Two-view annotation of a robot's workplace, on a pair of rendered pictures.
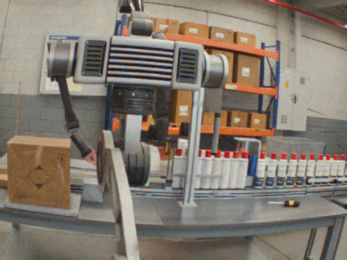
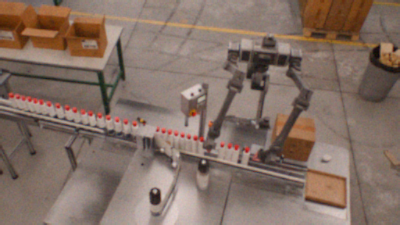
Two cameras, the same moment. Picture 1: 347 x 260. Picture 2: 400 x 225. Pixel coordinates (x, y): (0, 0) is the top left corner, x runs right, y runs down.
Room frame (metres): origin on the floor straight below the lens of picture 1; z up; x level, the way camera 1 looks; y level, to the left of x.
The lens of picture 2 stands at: (3.68, 0.68, 3.32)
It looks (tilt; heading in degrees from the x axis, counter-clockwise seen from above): 46 degrees down; 204
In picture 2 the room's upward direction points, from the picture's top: 3 degrees clockwise
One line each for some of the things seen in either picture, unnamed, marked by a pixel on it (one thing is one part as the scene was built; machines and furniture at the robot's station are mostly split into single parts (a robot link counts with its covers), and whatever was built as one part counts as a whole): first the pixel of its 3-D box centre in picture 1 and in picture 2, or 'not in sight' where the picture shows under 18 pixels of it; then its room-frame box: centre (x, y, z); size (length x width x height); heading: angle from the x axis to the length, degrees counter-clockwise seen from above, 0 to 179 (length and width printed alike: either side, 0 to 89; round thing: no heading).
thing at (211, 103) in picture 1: (207, 92); (194, 101); (1.89, -0.15, 1.38); 0.17 x 0.10 x 0.19; 156
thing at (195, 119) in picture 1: (194, 137); (202, 116); (1.82, -0.10, 1.16); 0.04 x 0.04 x 0.67; 11
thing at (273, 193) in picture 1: (173, 192); (201, 156); (1.96, -0.03, 0.85); 1.65 x 0.11 x 0.05; 101
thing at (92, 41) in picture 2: not in sight; (87, 33); (1.16, -1.76, 0.97); 0.51 x 0.39 x 0.37; 24
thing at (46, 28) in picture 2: not in sight; (50, 27); (1.25, -2.16, 0.96); 0.53 x 0.45 x 0.37; 20
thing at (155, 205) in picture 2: (184, 143); (155, 202); (2.58, -0.08, 1.04); 0.09 x 0.09 x 0.29
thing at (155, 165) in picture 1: (153, 149); (202, 173); (2.22, 0.10, 1.03); 0.09 x 0.09 x 0.30
